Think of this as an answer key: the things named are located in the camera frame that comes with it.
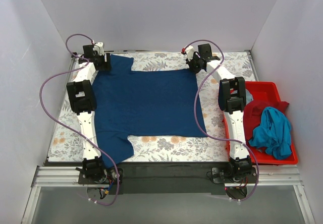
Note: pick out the teal blue t shirt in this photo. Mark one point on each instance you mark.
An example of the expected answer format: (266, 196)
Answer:
(273, 134)

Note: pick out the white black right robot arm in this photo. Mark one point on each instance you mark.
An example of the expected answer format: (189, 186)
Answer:
(232, 101)

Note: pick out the red t shirt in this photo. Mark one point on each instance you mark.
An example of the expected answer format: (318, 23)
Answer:
(253, 112)

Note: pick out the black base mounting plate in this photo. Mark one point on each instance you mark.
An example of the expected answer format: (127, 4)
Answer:
(179, 177)

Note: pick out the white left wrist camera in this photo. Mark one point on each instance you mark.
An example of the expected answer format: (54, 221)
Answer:
(98, 48)

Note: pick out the grey t shirt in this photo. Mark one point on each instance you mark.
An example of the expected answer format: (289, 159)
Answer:
(249, 97)

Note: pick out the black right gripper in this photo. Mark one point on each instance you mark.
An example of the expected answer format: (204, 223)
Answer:
(192, 64)

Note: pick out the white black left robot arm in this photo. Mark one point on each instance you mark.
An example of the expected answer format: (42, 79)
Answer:
(83, 104)

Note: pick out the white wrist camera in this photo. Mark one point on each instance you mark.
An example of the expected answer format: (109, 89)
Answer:
(98, 48)
(188, 52)

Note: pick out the aluminium frame rail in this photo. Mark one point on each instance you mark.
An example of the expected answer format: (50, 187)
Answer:
(55, 196)

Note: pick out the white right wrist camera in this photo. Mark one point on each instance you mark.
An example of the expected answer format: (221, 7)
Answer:
(188, 52)

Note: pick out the navy blue t shirt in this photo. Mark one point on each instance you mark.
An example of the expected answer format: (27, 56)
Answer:
(157, 103)

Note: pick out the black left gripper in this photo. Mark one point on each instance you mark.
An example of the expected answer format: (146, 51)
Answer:
(105, 62)

